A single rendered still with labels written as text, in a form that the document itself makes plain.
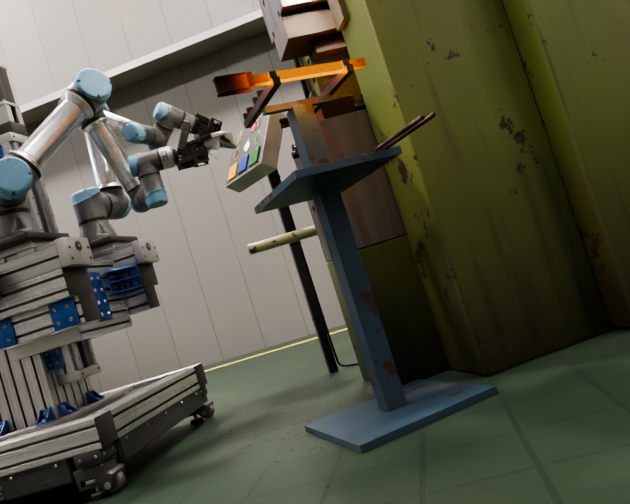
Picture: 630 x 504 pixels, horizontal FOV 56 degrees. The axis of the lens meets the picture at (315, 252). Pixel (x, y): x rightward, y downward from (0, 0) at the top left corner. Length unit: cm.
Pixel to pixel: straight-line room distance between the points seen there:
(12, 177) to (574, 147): 166
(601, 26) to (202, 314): 415
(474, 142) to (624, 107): 46
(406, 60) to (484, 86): 25
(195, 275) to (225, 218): 57
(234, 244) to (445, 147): 365
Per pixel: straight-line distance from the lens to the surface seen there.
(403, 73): 187
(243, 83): 156
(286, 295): 518
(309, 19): 233
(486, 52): 200
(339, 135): 203
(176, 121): 251
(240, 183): 278
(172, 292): 551
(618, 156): 200
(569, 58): 200
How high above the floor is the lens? 40
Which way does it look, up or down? 3 degrees up
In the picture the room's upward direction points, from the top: 17 degrees counter-clockwise
